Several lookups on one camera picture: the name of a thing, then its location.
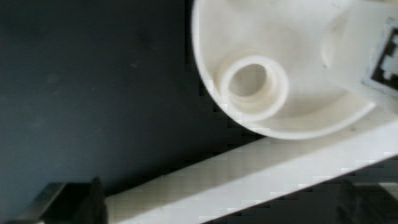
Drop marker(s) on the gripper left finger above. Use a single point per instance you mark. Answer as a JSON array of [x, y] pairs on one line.
[[67, 204]]

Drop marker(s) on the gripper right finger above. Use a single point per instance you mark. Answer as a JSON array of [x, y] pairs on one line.
[[366, 203]]

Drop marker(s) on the white stool leg with tag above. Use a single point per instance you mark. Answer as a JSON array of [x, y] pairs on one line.
[[364, 63]]

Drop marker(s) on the white round stool seat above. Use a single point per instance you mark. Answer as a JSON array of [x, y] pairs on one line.
[[263, 47]]

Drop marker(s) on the white U-shaped obstacle wall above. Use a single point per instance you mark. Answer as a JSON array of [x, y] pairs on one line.
[[257, 172]]

